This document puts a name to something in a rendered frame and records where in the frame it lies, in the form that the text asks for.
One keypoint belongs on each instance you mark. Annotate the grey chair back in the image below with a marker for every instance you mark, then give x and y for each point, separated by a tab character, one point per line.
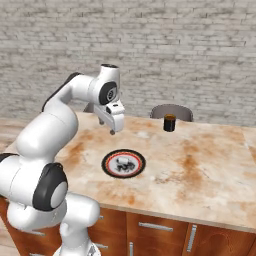
171	109

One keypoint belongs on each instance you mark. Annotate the black cup of hot chocolate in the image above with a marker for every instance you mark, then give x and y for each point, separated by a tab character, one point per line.
169	124

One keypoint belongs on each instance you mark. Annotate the black red rimmed plate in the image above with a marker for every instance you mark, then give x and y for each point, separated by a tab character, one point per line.
138	161

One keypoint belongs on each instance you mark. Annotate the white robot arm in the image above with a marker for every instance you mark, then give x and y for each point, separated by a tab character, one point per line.
43	140

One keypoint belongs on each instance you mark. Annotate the white marshmallow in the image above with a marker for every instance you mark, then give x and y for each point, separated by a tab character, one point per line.
122	161

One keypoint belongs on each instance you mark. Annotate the brown wooden cupboard door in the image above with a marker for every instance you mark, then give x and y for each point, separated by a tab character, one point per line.
223	241

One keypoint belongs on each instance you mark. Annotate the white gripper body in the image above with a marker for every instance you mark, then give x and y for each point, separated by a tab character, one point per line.
115	121

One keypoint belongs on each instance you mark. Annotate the brown wooden drawer front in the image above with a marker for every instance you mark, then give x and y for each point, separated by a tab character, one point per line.
156	240
113	230

